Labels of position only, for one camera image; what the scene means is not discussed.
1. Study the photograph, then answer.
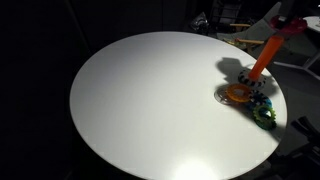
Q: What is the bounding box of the red toy ring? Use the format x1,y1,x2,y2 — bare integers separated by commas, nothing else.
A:
269,14,309,35

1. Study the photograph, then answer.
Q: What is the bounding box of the orange peg ring holder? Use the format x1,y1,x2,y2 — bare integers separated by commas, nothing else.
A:
238,35,284,89

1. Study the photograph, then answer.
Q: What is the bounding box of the orange toy ring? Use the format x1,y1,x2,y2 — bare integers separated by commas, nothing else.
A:
225,83,253,103

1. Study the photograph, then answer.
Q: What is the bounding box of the blue dotted toy ring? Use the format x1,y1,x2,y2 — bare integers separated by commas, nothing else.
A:
245,89,273,112

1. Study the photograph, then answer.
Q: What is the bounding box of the green toy ring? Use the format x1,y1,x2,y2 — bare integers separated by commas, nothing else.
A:
252,104,278,131

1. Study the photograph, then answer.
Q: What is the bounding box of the white round pedestal table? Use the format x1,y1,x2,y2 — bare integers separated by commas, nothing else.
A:
70,32,287,180

